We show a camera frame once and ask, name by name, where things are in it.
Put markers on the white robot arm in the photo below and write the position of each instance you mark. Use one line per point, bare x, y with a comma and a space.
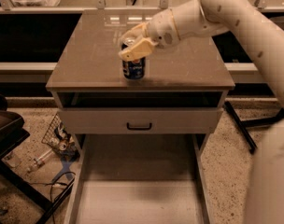
263, 41

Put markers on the blue pepsi can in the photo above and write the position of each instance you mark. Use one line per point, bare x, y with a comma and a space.
134, 70

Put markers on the open middle drawer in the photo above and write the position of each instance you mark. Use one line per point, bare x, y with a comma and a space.
139, 179

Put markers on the grey drawer cabinet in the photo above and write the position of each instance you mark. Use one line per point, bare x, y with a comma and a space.
174, 91

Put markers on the top drawer with black handle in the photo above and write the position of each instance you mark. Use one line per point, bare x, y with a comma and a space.
135, 120

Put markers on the black metal stand base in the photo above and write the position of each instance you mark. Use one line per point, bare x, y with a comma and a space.
244, 125

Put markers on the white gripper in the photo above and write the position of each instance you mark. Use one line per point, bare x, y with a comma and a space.
162, 29

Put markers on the clear plastic bottle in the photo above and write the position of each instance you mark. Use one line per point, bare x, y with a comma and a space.
40, 161

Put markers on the wire mesh basket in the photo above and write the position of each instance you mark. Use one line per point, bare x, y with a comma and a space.
57, 137

